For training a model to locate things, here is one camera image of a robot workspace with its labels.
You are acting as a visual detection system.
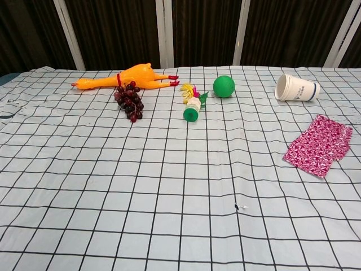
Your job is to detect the dark red grape bunch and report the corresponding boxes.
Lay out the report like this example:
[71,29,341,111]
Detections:
[113,81,144,123]

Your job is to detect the white double frame post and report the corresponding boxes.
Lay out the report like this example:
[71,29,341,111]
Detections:
[155,0,175,69]

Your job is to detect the white slanted frame post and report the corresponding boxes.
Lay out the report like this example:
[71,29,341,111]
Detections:
[323,0,361,68]
[53,0,86,71]
[232,0,251,66]

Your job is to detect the green ball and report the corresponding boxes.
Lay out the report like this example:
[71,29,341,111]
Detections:
[213,75,236,99]

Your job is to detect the blue checkered tablecloth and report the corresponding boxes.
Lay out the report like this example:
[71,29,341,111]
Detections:
[0,65,361,271]

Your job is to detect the white paper cup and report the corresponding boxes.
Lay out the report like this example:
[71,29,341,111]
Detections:
[275,73,321,102]

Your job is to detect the pink patterned cloth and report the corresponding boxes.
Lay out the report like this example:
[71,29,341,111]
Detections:
[282,114,354,180]

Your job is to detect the yellow rubber chicken toy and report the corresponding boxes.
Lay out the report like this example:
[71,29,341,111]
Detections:
[71,63,181,91]

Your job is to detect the green base feather shuttlecock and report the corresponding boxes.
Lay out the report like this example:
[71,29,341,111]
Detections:
[180,82,210,123]

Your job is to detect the dark pleated curtain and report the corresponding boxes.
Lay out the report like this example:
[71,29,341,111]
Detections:
[0,0,361,77]

